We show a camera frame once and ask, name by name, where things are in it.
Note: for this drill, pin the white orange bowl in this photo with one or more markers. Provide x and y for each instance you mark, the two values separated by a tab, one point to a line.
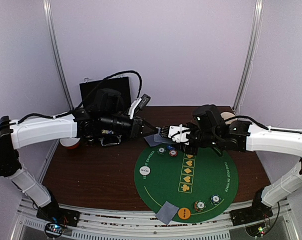
70	143

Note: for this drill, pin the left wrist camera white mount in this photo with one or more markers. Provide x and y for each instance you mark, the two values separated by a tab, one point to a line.
138	105

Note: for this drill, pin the circuit board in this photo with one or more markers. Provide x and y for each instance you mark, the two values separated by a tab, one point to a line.
257	230
53	230

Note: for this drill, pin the blue small blind button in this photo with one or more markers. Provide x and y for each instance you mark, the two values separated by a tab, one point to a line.
170	147

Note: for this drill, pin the deck of cards clear box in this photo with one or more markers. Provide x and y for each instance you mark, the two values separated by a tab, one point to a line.
158	138

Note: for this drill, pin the dealt playing cards blue back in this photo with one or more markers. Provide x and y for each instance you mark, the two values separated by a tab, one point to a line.
167	213

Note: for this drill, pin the left circuit board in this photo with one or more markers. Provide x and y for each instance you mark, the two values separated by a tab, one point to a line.
53	230

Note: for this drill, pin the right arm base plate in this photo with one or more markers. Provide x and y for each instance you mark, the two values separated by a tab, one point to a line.
249	215

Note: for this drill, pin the white dealer button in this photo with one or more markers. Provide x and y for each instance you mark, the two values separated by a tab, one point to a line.
144	170

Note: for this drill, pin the green twenty chip stack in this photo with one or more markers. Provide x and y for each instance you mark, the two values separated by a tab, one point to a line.
161	151

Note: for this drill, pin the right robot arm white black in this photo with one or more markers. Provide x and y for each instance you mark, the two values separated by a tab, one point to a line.
246	134

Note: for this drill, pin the black poker chip case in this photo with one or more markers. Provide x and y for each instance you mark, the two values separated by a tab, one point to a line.
90	87

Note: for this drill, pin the right aluminium frame post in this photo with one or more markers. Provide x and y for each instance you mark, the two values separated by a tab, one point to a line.
248	64

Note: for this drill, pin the round green poker mat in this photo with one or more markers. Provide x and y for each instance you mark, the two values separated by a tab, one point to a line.
184	179

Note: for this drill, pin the orange big blind button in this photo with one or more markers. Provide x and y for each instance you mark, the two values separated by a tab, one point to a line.
184	213

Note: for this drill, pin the left aluminium frame post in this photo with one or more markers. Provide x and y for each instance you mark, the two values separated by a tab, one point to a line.
56	53

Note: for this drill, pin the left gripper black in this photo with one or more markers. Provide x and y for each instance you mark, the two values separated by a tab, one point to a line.
135	132

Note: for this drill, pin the single playing card blue back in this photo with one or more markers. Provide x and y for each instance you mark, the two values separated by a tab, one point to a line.
150	141

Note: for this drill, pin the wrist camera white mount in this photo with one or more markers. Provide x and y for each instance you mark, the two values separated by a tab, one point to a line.
175	133
138	105

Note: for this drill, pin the right circuit board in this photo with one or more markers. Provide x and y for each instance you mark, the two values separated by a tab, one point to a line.
257	230

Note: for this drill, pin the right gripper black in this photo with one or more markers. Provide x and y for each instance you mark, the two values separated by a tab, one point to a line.
164	131

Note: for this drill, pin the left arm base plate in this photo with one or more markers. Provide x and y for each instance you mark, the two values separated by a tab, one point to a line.
64	217

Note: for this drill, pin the white patterned mug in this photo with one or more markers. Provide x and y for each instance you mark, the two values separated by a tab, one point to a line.
226	116

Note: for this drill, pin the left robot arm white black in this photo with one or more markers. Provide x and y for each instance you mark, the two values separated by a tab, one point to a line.
36	128

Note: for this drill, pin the aluminium frame post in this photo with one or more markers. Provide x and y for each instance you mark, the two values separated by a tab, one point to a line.
248	64
56	53

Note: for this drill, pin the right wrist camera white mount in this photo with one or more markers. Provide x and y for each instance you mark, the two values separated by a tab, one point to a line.
175	133

